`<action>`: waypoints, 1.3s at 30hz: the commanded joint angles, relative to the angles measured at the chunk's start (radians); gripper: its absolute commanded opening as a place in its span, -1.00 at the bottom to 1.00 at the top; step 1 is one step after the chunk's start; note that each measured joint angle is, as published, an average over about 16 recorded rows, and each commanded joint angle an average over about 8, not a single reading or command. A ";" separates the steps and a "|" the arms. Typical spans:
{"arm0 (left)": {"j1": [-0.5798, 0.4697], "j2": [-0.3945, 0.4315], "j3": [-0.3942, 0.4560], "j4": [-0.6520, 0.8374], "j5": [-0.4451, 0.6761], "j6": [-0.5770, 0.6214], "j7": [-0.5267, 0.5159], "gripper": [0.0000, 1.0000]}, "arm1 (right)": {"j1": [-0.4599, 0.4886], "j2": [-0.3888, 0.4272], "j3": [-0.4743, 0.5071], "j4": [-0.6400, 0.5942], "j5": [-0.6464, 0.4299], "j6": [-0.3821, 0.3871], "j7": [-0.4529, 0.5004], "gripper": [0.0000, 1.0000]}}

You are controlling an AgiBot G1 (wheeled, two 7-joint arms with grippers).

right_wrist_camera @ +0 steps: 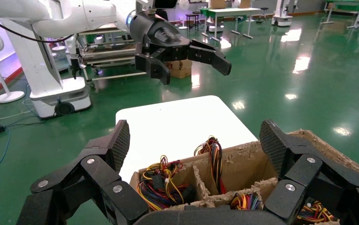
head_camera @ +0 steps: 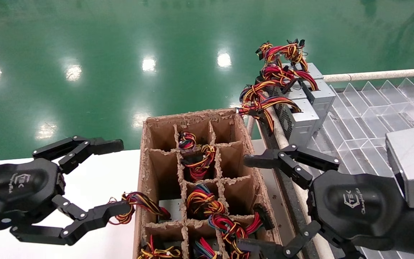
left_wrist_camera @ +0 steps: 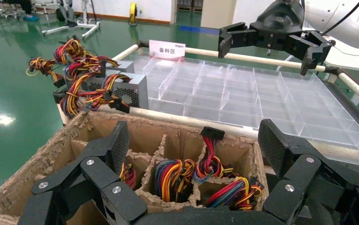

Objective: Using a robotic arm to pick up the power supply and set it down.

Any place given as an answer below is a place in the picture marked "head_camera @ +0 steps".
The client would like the clear acrylic divider tray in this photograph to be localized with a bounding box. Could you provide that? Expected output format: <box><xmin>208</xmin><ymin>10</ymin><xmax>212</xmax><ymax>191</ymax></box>
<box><xmin>307</xmin><ymin>77</ymin><xmax>414</xmax><ymax>259</ymax></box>

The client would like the short white frame tube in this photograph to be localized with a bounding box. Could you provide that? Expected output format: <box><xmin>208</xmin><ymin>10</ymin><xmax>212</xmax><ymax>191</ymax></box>
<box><xmin>247</xmin><ymin>115</ymin><xmax>256</xmax><ymax>140</ymax></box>

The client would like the brown cardboard divider box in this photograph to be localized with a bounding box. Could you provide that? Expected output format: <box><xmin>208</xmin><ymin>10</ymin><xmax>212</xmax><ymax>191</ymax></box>
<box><xmin>133</xmin><ymin>108</ymin><xmax>289</xmax><ymax>259</ymax></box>

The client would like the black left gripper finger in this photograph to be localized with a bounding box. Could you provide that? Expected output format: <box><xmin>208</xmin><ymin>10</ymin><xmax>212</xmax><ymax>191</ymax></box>
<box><xmin>9</xmin><ymin>195</ymin><xmax>133</xmax><ymax>246</ymax></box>
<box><xmin>32</xmin><ymin>136</ymin><xmax>124</xmax><ymax>174</ymax></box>

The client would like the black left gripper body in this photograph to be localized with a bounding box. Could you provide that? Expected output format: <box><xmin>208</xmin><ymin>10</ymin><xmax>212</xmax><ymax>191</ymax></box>
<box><xmin>0</xmin><ymin>158</ymin><xmax>66</xmax><ymax>233</ymax></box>

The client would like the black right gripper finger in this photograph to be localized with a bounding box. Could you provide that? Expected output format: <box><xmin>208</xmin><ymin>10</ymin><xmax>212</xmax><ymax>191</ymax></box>
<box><xmin>244</xmin><ymin>145</ymin><xmax>340</xmax><ymax>190</ymax></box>
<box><xmin>236</xmin><ymin>221</ymin><xmax>323</xmax><ymax>259</ymax></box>

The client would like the white crossbar tube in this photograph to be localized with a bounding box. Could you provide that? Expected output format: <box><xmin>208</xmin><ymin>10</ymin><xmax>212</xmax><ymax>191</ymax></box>
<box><xmin>322</xmin><ymin>68</ymin><xmax>414</xmax><ymax>83</ymax></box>

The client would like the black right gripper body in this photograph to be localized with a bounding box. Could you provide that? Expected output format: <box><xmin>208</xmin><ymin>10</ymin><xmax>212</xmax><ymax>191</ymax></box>
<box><xmin>308</xmin><ymin>170</ymin><xmax>410</xmax><ymax>259</ymax></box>

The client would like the black frame beam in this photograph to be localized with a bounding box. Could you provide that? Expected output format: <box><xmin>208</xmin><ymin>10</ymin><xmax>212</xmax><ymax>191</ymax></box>
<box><xmin>257</xmin><ymin>120</ymin><xmax>319</xmax><ymax>259</ymax></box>

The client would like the long white rail tube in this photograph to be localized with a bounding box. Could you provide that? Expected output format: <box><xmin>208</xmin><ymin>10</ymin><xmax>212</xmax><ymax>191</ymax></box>
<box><xmin>267</xmin><ymin>107</ymin><xmax>335</xmax><ymax>259</ymax></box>

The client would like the power supply with cable bundle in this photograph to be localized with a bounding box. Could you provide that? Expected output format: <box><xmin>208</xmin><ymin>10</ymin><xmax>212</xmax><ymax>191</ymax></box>
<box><xmin>177</xmin><ymin>131</ymin><xmax>217</xmax><ymax>182</ymax></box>
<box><xmin>192</xmin><ymin>236</ymin><xmax>226</xmax><ymax>259</ymax></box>
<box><xmin>137</xmin><ymin>235</ymin><xmax>183</xmax><ymax>259</ymax></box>
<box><xmin>186</xmin><ymin>183</ymin><xmax>226</xmax><ymax>220</ymax></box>

